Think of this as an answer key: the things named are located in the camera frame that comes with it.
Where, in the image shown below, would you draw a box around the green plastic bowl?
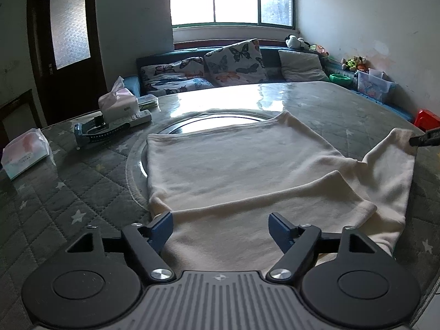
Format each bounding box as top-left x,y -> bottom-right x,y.
329,74 -> 353,88

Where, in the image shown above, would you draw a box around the butterfly pillow standing upright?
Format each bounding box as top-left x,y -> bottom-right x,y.
203,39 -> 268,86

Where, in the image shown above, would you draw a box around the clear plastic storage box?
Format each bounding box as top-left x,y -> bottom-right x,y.
356,71 -> 397,104

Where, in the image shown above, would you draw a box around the grey quilted star table cover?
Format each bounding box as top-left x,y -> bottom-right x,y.
0,81 -> 440,330

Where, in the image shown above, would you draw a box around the black white plush toy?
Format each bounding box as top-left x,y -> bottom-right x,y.
285,34 -> 310,51

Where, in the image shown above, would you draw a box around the blue sofa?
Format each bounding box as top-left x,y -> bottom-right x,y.
124,41 -> 415,123

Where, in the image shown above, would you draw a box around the white pink tissue box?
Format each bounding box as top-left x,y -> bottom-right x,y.
98,77 -> 139,124

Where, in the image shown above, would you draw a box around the white power strip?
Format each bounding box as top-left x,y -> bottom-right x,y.
111,109 -> 152,127

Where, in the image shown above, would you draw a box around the cream knit sweater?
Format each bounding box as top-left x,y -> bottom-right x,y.
160,112 -> 416,272

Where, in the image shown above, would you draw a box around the pink tissue pack in plastic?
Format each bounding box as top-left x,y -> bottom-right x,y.
1,128 -> 55,180

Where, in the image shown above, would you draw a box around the colourful plush toys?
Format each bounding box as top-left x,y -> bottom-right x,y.
341,56 -> 368,72

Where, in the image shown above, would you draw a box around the red plastic object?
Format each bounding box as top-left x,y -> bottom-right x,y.
414,109 -> 440,131

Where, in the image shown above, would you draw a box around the grey plain pillow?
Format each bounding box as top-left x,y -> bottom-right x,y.
278,50 -> 329,82

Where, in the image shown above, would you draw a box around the small green booklet stack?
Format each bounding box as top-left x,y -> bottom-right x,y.
137,94 -> 159,110

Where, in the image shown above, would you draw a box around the butterfly pillow lying flat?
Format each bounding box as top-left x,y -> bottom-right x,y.
140,57 -> 214,97

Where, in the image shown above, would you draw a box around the round black induction cooktop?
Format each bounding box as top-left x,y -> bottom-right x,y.
126,111 -> 279,215

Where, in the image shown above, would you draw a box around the dark wooden glass door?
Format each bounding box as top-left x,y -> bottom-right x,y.
26,0 -> 107,124

